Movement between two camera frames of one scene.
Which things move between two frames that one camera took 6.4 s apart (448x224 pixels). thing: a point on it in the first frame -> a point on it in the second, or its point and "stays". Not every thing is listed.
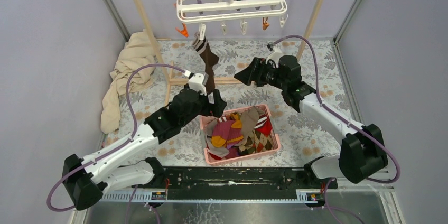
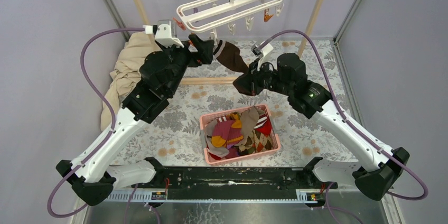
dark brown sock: [210, 59] -> [230, 55]
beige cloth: [141, 49] stays
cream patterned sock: [257, 142] stays
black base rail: [234, 184] stays
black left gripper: [215, 110] -> [203, 47]
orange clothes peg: [184, 31] -> [180, 24]
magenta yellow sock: [227, 133] stays
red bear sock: [263, 125] stays
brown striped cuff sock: [249, 119] stays
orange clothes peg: [265, 24] -> [267, 16]
